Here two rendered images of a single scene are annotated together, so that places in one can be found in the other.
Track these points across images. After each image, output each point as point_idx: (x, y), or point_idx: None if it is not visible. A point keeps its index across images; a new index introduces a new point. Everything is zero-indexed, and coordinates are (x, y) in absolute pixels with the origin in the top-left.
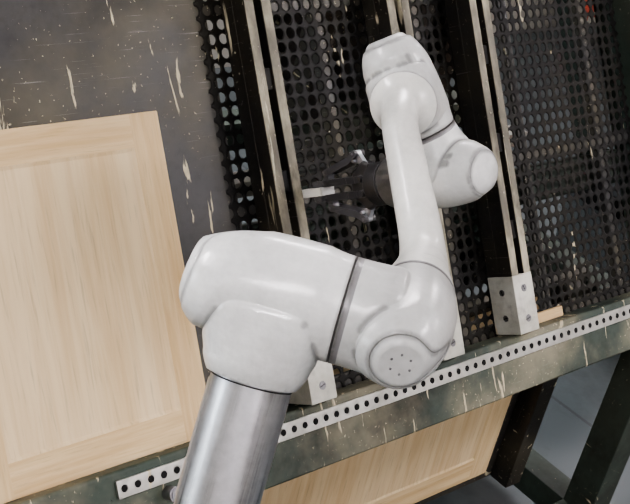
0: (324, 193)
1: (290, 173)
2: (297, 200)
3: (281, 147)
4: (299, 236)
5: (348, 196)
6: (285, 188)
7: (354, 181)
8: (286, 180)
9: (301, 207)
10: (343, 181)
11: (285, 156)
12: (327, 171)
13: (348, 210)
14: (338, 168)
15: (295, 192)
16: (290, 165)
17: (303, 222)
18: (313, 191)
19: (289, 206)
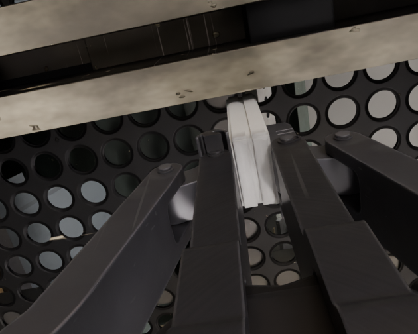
0: (240, 150)
1: (323, 32)
2: (215, 66)
3: None
4: (81, 79)
5: (204, 246)
6: (262, 14)
7: (359, 301)
8: (294, 20)
9: (189, 85)
10: (322, 216)
11: (391, 15)
12: (361, 145)
13: (112, 250)
14: (412, 185)
15: (247, 57)
16: (355, 33)
17: (133, 94)
18: (251, 117)
19: (196, 52)
